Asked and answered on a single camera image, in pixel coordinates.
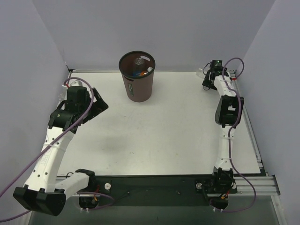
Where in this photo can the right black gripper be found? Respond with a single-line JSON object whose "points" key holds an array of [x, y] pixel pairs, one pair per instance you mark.
{"points": [[208, 78]]}

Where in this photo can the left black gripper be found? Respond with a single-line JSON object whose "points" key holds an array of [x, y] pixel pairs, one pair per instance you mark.
{"points": [[93, 104]]}

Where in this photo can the blue label plastic bottle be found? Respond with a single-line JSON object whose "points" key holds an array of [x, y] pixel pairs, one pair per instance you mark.
{"points": [[140, 65]]}

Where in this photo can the orange label plastic bottle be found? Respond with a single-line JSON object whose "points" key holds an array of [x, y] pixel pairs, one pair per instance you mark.
{"points": [[142, 73]]}

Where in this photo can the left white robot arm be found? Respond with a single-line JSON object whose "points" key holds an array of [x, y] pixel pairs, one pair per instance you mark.
{"points": [[40, 192]]}

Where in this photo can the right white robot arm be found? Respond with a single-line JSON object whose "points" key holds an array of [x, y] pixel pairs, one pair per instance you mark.
{"points": [[227, 116]]}

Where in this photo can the brown plastic waste bin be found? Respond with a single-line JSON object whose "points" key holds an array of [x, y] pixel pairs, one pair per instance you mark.
{"points": [[138, 89]]}

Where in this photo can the clear crumpled plastic bottle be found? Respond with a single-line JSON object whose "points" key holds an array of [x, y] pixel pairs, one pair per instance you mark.
{"points": [[62, 96]]}

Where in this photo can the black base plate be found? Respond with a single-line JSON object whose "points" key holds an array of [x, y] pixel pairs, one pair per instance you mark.
{"points": [[158, 190]]}

